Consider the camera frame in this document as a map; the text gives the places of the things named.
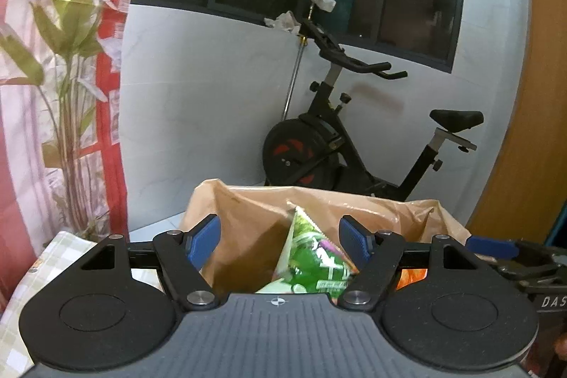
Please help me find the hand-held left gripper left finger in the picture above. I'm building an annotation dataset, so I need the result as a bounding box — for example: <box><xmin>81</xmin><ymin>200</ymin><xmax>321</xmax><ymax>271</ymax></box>
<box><xmin>80</xmin><ymin>214</ymin><xmax>221</xmax><ymax>311</ymax></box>

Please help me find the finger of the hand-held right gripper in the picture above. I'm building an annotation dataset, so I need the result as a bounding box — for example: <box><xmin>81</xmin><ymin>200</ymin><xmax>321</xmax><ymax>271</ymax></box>
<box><xmin>465</xmin><ymin>237</ymin><xmax>567</xmax><ymax>263</ymax></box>
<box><xmin>496</xmin><ymin>263</ymin><xmax>567</xmax><ymax>292</ymax></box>

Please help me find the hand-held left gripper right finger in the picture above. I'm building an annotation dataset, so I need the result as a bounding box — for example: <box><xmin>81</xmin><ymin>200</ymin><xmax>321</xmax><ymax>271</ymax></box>
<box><xmin>337</xmin><ymin>215</ymin><xmax>492</xmax><ymax>312</ymax></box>

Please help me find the plastic-lined cardboard box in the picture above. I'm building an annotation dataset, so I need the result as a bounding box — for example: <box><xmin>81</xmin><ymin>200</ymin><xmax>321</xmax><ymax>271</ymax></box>
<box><xmin>179</xmin><ymin>179</ymin><xmax>472</xmax><ymax>294</ymax></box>

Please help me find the green snack packet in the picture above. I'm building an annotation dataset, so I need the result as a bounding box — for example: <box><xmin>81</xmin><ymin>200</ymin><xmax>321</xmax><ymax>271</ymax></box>
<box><xmin>275</xmin><ymin>203</ymin><xmax>361</xmax><ymax>299</ymax></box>

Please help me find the orange snack packet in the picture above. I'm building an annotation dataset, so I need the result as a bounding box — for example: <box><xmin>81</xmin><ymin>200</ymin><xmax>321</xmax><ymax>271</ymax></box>
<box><xmin>394</xmin><ymin>267</ymin><xmax>428</xmax><ymax>292</ymax></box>

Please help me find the black exercise bike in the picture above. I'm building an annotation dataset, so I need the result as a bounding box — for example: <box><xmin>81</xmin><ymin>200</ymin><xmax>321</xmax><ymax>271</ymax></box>
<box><xmin>261</xmin><ymin>19</ymin><xmax>484</xmax><ymax>202</ymax></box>

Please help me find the wooden door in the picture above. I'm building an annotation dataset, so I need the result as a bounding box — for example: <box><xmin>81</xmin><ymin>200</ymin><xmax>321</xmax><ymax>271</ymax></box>
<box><xmin>465</xmin><ymin>0</ymin><xmax>567</xmax><ymax>243</ymax></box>

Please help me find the metal rod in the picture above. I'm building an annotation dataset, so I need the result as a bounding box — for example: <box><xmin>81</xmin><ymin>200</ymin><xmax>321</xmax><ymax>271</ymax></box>
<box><xmin>282</xmin><ymin>4</ymin><xmax>316</xmax><ymax>122</ymax></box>

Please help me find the green checked tablecloth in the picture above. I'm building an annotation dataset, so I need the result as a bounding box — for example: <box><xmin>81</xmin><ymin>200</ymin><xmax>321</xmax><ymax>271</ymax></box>
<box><xmin>0</xmin><ymin>231</ymin><xmax>169</xmax><ymax>378</ymax></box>

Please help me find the crumpled white cloth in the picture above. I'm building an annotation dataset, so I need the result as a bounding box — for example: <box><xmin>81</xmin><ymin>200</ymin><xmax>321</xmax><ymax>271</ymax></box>
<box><xmin>264</xmin><ymin>10</ymin><xmax>302</xmax><ymax>34</ymax></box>

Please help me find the red leaf-print curtain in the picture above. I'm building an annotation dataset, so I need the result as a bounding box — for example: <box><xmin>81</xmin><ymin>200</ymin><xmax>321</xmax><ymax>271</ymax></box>
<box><xmin>0</xmin><ymin>0</ymin><xmax>150</xmax><ymax>312</ymax></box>

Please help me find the teal door frame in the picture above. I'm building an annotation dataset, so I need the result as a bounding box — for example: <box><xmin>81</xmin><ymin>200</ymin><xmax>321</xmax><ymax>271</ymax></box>
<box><xmin>543</xmin><ymin>210</ymin><xmax>567</xmax><ymax>248</ymax></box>

